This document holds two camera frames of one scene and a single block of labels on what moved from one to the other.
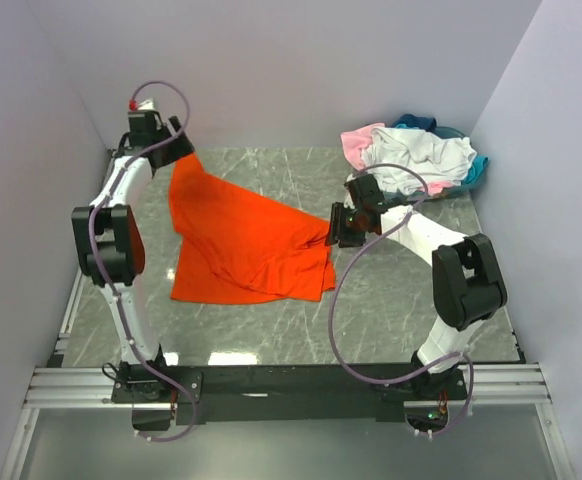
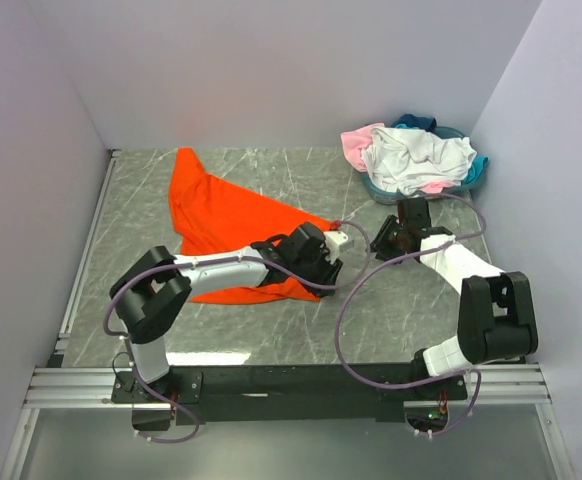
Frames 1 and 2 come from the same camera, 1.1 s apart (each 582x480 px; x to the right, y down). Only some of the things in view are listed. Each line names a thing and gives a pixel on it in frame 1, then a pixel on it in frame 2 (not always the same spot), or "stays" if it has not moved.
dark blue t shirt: (409, 120) stays
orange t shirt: (238, 246) stays
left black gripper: (181, 147) → (329, 270)
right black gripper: (337, 231) → (379, 243)
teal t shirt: (475, 171) stays
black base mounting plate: (207, 394) stays
